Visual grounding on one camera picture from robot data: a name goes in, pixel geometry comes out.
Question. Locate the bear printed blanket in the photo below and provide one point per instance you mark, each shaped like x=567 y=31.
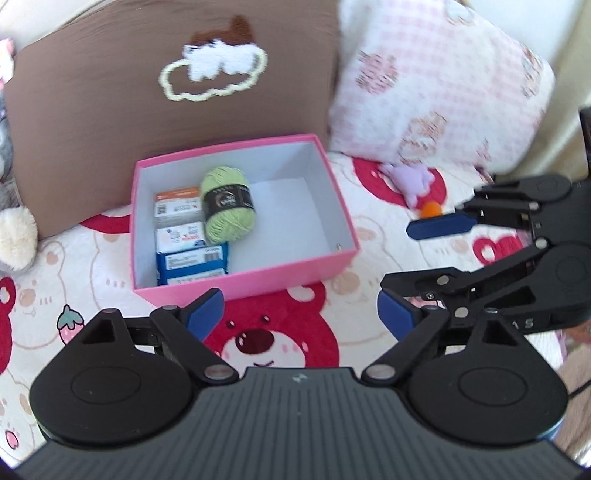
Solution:
x=392 y=258

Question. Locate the pink checked pillow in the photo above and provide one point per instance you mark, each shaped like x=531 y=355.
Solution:
x=438 y=69

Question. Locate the blue wipes packet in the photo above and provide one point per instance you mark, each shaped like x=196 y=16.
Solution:
x=194 y=263

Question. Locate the white tissue pack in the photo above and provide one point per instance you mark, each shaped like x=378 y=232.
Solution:
x=180 y=237

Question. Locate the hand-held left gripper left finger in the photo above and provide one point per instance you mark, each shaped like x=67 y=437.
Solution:
x=205 y=314

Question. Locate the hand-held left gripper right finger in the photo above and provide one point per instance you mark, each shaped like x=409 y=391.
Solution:
x=397 y=316

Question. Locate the clear box with orange label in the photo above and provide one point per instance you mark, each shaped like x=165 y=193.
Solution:
x=178 y=207

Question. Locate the grey rabbit plush toy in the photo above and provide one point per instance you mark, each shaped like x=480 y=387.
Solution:
x=16 y=240

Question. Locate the green yarn ball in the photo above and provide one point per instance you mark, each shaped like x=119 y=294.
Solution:
x=226 y=226

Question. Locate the purple plush toy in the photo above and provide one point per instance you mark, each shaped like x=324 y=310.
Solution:
x=413 y=180

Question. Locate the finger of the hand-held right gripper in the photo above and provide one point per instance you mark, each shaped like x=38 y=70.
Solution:
x=438 y=227
x=443 y=280

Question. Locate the orange makeup sponge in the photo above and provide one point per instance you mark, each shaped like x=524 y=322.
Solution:
x=431 y=210

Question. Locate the brown embroidered pillow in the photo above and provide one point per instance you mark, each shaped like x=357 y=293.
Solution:
x=92 y=138

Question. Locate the pink cardboard box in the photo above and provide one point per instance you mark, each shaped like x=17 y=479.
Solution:
x=286 y=281

